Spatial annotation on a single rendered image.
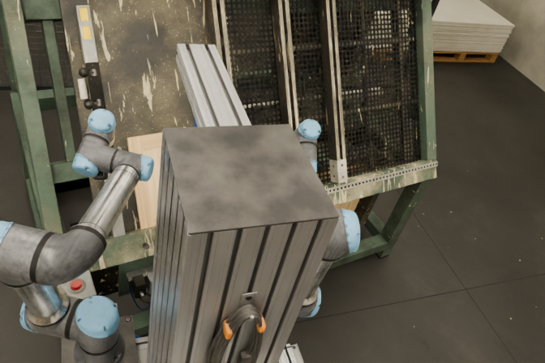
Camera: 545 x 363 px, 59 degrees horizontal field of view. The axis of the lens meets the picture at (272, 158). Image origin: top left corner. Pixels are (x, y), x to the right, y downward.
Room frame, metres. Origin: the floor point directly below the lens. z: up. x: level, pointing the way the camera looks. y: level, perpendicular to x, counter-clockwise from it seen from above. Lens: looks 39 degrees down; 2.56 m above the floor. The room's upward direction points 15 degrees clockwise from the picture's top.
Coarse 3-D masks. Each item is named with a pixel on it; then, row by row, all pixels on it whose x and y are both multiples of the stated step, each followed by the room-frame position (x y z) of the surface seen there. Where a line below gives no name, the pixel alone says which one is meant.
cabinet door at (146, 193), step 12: (132, 144) 1.54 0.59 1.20; (144, 144) 1.56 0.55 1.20; (156, 144) 1.59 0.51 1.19; (156, 156) 1.56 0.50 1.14; (156, 168) 1.54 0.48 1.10; (156, 180) 1.51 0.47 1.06; (144, 192) 1.45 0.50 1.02; (156, 192) 1.48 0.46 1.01; (144, 204) 1.43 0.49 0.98; (156, 204) 1.45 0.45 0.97; (144, 216) 1.40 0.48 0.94; (156, 216) 1.42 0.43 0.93
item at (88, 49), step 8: (88, 8) 1.71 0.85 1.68; (88, 16) 1.69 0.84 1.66; (80, 24) 1.66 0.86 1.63; (88, 24) 1.68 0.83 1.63; (80, 32) 1.64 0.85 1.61; (80, 40) 1.64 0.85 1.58; (88, 40) 1.64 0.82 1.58; (88, 48) 1.63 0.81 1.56; (88, 56) 1.61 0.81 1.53; (96, 56) 1.63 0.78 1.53; (88, 88) 1.55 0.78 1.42; (104, 184) 1.38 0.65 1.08; (120, 216) 1.33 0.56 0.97; (120, 224) 1.31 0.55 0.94; (112, 232) 1.29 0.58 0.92; (120, 232) 1.30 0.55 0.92
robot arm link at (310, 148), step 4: (304, 144) 1.32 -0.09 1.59; (308, 144) 1.33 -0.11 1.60; (312, 144) 1.33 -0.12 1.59; (304, 148) 1.31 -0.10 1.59; (308, 148) 1.31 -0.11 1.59; (312, 148) 1.32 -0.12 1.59; (316, 148) 1.34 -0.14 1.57; (308, 152) 1.30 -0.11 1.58; (312, 152) 1.31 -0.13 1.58; (316, 152) 1.33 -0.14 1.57; (308, 156) 1.29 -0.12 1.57; (312, 156) 1.29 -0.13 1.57; (316, 156) 1.31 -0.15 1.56; (312, 160) 1.28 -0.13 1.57; (316, 160) 1.30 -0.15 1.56; (312, 164) 1.27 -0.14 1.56; (316, 164) 1.29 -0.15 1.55; (316, 168) 1.28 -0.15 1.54
